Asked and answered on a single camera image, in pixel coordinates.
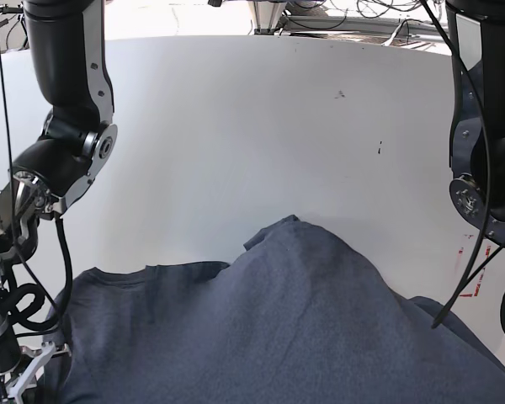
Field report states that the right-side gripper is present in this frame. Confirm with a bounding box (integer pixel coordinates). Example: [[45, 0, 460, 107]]
[[0, 331, 71, 403]]

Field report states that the dark blue T-shirt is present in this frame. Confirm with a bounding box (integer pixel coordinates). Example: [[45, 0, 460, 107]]
[[39, 215, 505, 403]]

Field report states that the right-side robot arm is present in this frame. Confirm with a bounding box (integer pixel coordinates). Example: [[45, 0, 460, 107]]
[[0, 1, 118, 403]]

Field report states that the left-side robot arm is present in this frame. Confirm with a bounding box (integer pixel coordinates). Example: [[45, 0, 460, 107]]
[[446, 1, 505, 244]]

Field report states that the red tape rectangle marking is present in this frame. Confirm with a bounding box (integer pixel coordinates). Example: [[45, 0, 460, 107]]
[[454, 234, 496, 298]]

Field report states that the right-side arm black cable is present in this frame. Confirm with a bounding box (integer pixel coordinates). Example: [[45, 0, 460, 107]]
[[0, 0, 75, 336]]

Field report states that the metal frame post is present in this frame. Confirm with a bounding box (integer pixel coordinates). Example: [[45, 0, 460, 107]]
[[248, 1, 287, 35]]

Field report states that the left-side arm black cable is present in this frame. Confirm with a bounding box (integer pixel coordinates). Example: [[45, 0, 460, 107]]
[[418, 0, 505, 344]]

